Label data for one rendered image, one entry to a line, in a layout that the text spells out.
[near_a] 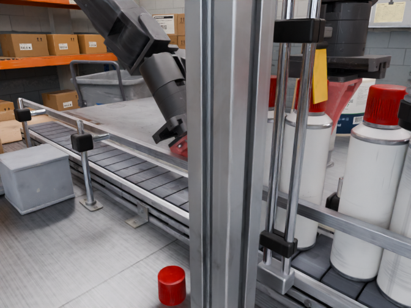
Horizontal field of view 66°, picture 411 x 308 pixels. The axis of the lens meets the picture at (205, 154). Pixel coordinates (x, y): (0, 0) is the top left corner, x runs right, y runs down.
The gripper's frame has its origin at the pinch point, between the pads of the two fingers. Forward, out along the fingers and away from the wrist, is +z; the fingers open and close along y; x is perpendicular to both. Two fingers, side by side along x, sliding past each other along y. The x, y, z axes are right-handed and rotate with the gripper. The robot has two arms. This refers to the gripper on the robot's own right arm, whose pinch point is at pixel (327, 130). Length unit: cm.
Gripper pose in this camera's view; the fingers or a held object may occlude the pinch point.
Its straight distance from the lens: 43.2
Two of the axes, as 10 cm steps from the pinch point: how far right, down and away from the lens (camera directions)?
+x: -6.8, 2.6, -6.8
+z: 0.1, 9.4, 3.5
